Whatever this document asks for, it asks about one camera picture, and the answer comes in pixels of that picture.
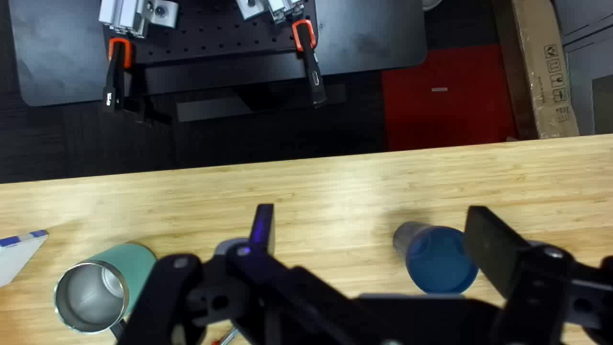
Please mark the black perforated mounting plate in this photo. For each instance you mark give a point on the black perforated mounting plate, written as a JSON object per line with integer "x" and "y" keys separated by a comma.
{"x": 217, "y": 31}

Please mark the aluminium extrusion bracket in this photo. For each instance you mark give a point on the aluminium extrusion bracket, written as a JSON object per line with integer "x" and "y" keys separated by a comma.
{"x": 130, "y": 12}
{"x": 274, "y": 8}

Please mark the red floor box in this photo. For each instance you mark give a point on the red floor box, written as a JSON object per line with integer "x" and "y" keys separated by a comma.
{"x": 446, "y": 96}

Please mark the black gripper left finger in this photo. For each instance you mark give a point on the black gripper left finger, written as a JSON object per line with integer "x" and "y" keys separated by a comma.
{"x": 264, "y": 230}

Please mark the tall blue plastic cup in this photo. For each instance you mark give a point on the tall blue plastic cup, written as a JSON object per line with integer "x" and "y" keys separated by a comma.
{"x": 437, "y": 259}

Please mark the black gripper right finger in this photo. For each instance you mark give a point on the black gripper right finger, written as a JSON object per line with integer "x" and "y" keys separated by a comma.
{"x": 494, "y": 245}

